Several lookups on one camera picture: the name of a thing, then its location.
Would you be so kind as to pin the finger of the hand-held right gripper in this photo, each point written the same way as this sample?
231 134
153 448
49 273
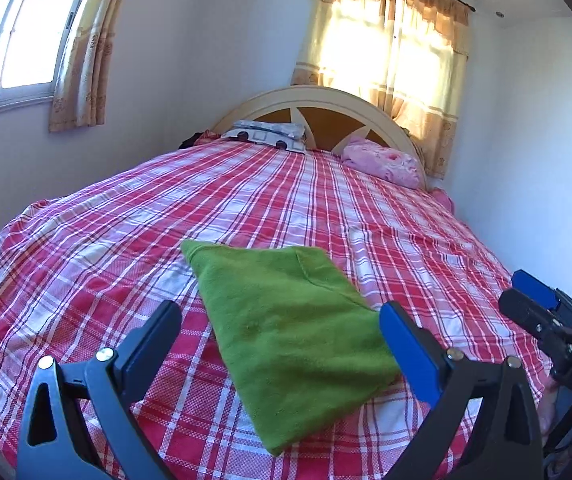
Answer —
526 310
536 287

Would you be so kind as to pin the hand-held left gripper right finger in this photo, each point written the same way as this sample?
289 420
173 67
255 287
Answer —
408 355

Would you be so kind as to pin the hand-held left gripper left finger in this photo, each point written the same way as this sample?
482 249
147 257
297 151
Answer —
153 340

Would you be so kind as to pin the green striped knit sweater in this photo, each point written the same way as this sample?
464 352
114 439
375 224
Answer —
291 340

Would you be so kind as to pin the red plaid bedsheet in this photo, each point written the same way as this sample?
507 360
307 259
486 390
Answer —
115 220

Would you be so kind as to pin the pink cloth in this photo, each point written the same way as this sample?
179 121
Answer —
443 200

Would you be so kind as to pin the wide yellow floral curtain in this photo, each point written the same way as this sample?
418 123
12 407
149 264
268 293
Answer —
441 125

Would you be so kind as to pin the pink pillow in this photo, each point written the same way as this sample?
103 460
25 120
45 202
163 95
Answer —
386 162

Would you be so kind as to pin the dark cloth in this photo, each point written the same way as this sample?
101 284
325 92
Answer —
190 141

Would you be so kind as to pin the white printed pillow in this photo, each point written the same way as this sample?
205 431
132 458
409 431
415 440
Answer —
266 132

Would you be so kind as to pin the cream wooden headboard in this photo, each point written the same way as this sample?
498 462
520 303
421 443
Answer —
316 120

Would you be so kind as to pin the narrow yellow floral curtain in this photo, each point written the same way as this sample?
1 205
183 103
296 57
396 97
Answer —
85 60

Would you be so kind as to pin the sliding glass window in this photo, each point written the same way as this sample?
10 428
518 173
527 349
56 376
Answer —
15 35

